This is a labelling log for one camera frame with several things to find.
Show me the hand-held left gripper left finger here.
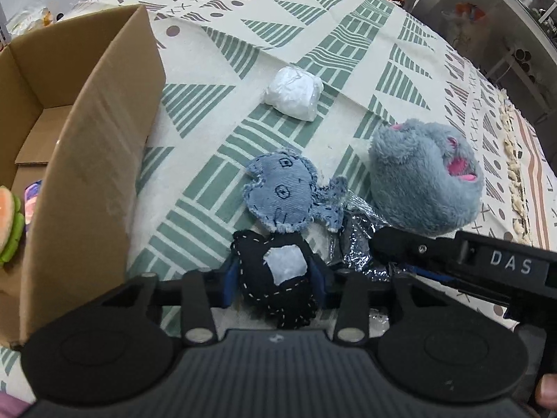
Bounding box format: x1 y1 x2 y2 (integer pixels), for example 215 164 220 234
101 268 239 345

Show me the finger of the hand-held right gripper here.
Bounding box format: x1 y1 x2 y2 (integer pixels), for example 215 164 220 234
411 265 518 315
372 225 457 271

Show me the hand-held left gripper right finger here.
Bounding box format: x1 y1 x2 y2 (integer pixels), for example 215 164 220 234
311 265 425 344

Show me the clear plastic wrapper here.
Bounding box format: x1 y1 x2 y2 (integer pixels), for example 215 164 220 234
326 195 419 280

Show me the denim rag doll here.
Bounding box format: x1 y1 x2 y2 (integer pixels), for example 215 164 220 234
230 150 349 329

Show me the cardboard box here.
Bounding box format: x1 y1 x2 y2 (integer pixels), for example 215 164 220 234
0 4 167 349

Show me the person's right hand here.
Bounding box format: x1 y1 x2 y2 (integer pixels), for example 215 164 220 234
534 373 557 408

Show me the grey plush toy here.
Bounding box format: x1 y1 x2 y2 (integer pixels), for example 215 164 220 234
369 118 485 238

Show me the white plastic-wrapped bundle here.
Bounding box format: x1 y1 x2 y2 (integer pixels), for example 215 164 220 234
263 65 323 122

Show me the plush burger toy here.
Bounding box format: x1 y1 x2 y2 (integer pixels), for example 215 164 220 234
0 185 27 271

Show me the grey metal shelf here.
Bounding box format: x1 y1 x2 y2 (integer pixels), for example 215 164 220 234
413 0 557 127

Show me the green patterned blanket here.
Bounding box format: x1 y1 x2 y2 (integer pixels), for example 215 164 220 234
0 0 557 401

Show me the purple cloth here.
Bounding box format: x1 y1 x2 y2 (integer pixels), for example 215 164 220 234
0 393 29 418

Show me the clear plastic bag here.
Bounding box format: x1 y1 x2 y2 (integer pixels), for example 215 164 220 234
6 6 57 38

